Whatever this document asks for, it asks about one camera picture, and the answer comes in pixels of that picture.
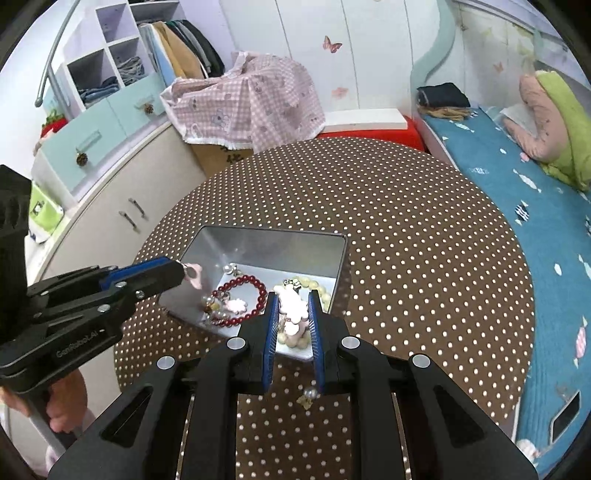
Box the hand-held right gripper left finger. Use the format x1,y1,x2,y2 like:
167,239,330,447
46,293,280,480

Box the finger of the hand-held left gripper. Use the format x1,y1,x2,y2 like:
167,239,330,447
28,257,178,301
32,261,186,326

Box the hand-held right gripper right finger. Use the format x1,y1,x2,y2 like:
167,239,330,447
308,291,539,480

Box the pink flower charm bracelet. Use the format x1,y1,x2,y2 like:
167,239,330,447
273,282,310,337

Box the pearl bracelet with pink flower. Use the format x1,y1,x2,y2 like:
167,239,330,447
201,295,247,326

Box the pale yellow bead bracelet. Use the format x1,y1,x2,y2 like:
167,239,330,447
277,274,334,350

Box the red bead bracelet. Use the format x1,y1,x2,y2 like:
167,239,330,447
211,274,269,326

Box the grey metal tin box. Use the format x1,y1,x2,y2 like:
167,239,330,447
157,225,349,361

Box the person's left hand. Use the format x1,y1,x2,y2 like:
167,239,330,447
48,369,88,435

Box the cream cabinet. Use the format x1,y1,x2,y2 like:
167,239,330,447
25,122,208,284

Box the green and white bag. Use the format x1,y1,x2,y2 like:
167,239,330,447
28,182,65,243

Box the cardboard box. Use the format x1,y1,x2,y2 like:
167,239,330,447
191,143,254,176

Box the teal drawer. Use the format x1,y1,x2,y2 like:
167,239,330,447
41,117,127,195
106,74,167,139

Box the red artificial flowers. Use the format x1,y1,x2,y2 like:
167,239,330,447
41,108,68,139

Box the folded jeans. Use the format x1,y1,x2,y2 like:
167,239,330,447
76,76,121,107
113,56,146,86

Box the pink checked cloth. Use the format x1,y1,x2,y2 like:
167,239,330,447
161,51,326,151

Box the red stool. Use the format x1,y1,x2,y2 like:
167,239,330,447
316,115,426,151

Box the row of hanging clothes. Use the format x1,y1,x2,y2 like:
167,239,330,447
139,21,227,88

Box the white board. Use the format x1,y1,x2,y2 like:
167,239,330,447
323,108,407,134

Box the white cubby shelf unit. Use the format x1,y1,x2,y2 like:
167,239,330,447
55,0,185,112

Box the blue patterned bedsheet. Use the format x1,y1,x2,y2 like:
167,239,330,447
422,106,591,462

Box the brown stockings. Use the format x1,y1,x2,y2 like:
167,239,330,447
422,107,472,121

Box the black folded clothes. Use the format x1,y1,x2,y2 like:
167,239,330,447
417,83,471,109

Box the white wardrobe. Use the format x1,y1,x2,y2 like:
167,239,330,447
221,0,444,116

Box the white open book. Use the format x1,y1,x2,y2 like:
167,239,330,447
501,104,532,134

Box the pink and green pillow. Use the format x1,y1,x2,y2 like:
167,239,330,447
536,71,591,192

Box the grey metal rail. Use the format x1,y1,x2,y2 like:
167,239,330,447
34,0,81,107

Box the teal bunk bed frame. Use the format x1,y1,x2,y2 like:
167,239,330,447
411,0,591,480

